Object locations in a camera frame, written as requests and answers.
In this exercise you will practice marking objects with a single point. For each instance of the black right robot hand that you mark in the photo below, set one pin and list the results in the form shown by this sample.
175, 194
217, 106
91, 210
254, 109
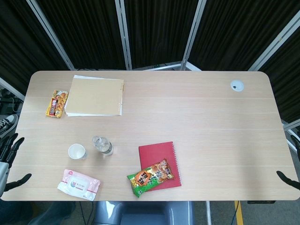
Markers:
287, 179

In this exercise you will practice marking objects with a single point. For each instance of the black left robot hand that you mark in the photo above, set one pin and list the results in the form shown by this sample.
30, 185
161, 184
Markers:
14, 146

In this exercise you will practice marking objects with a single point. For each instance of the transparent plastic water bottle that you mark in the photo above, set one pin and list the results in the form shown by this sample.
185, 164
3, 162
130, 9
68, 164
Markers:
103, 146

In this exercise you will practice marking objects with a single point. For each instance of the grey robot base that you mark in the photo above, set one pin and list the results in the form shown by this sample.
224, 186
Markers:
145, 213

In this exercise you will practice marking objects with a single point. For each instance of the white paper cup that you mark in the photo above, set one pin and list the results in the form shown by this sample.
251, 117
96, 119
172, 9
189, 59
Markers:
76, 151

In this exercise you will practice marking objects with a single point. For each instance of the black white sneaker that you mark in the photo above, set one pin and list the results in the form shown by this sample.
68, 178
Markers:
8, 123

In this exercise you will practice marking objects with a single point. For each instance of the yellow snack box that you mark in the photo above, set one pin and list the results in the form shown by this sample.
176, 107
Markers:
56, 104

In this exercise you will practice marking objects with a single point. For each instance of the pink wet wipes pack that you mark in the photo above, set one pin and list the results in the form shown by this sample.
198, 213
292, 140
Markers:
77, 185

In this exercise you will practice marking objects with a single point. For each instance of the white table leg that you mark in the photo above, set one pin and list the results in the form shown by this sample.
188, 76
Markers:
208, 213

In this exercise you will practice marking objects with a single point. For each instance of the black folding screen panel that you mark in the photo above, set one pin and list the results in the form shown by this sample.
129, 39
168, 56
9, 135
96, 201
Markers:
159, 30
89, 32
286, 89
234, 30
18, 42

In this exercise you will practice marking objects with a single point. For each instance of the tan spiral notebook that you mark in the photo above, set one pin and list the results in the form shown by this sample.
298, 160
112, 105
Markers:
93, 96

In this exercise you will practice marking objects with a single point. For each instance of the red spiral notebook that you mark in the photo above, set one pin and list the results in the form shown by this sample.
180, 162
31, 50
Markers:
157, 152

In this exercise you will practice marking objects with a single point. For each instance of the green orange snack bag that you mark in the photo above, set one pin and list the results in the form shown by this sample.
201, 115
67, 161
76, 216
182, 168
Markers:
150, 179

